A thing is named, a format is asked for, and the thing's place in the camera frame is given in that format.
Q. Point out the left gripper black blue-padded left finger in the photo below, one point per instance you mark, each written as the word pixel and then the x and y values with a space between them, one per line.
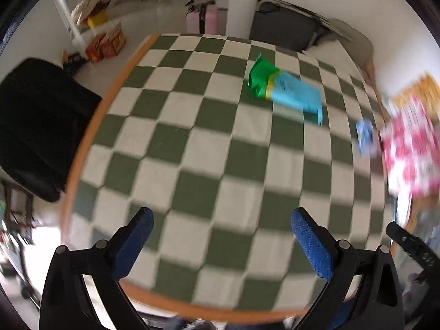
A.
pixel 65 302

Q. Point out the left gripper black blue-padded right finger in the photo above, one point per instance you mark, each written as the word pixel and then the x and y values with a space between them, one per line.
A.
pixel 362 290

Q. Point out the green blue snack bag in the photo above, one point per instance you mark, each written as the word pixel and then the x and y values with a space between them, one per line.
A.
pixel 268 82

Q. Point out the right black gripper device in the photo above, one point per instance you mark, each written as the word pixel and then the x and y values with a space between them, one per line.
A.
pixel 415 248

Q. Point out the pink white patterned bag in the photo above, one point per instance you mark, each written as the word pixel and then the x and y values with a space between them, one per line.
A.
pixel 410 149

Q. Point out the small blue packet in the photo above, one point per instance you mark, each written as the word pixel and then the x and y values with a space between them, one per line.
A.
pixel 366 136

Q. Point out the black cushioned chair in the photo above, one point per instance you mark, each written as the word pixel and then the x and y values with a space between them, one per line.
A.
pixel 44 116

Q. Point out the green white checkered tablecloth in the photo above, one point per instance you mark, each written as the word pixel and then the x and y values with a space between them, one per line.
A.
pixel 227 171

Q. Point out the red orange cardboard box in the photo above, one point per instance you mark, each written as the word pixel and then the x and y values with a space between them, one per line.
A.
pixel 106 45

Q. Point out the dark grey folding chair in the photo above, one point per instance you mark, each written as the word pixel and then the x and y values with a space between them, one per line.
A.
pixel 289 26

